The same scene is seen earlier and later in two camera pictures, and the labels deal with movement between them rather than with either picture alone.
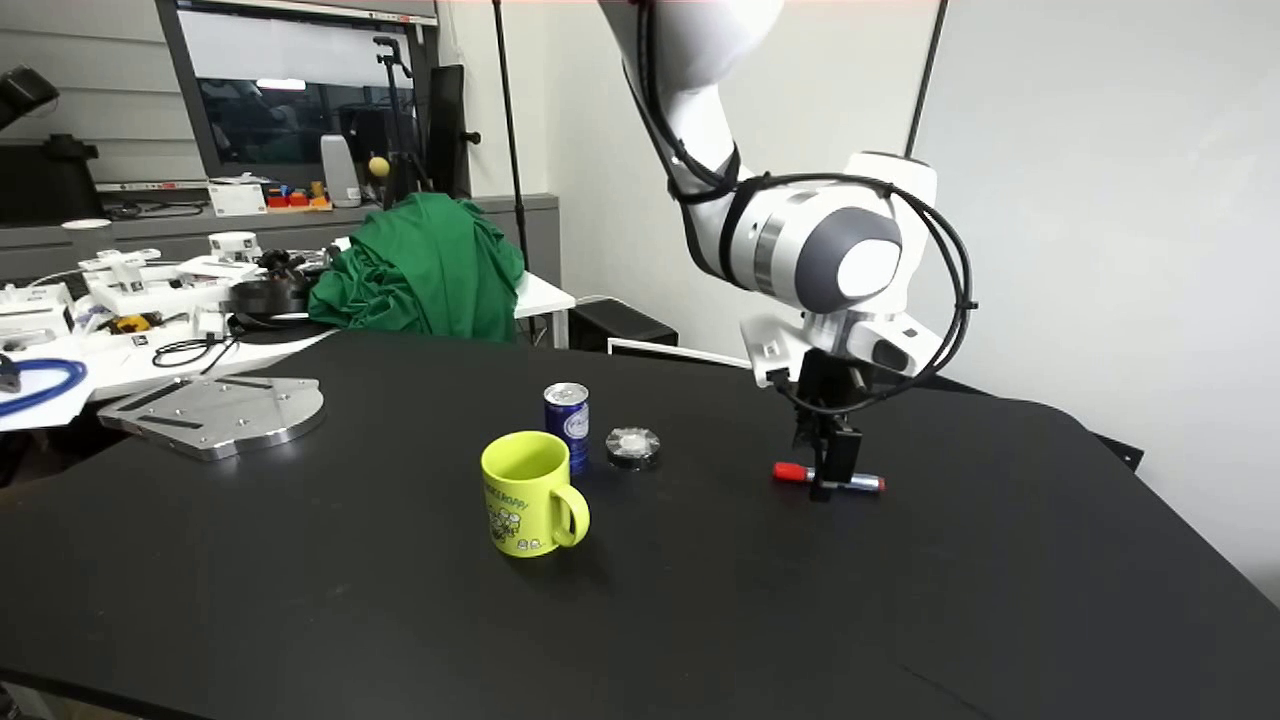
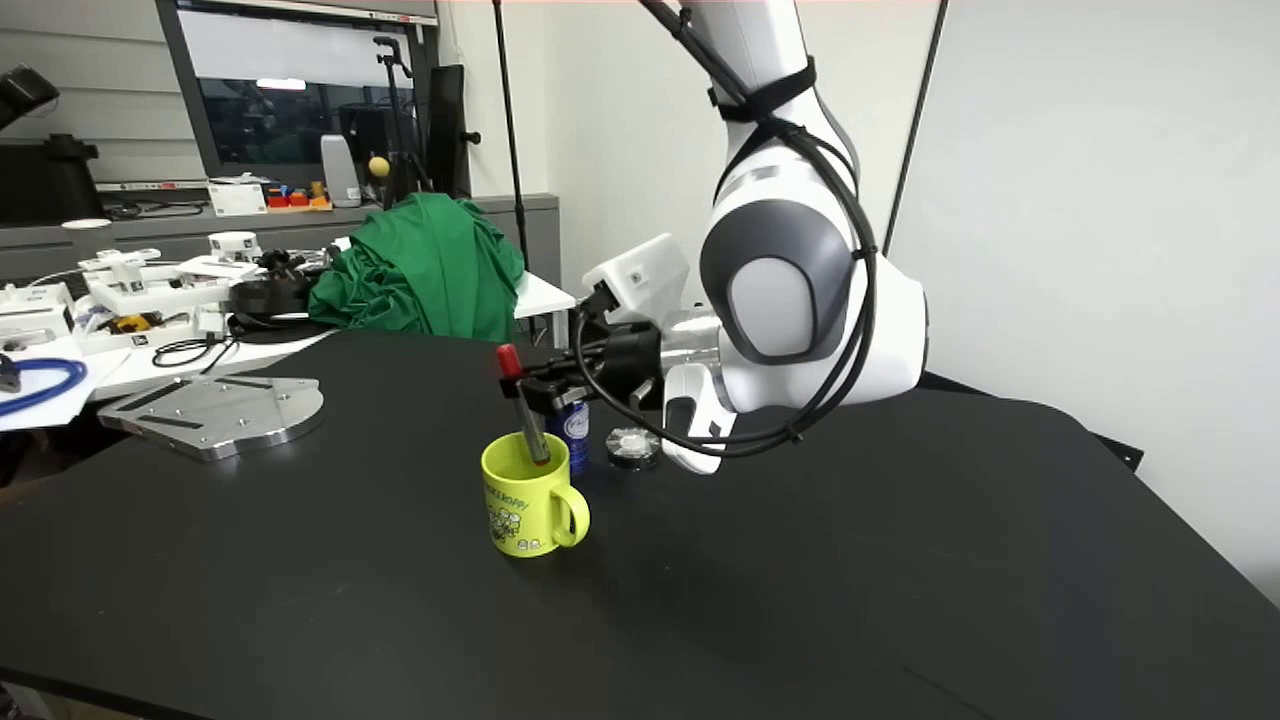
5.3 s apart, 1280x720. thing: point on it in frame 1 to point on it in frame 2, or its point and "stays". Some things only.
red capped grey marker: (805, 472) to (508, 364)
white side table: (121, 319) stays
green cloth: (424, 266) stays
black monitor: (271, 81) stays
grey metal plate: (203, 416) stays
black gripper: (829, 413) to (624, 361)
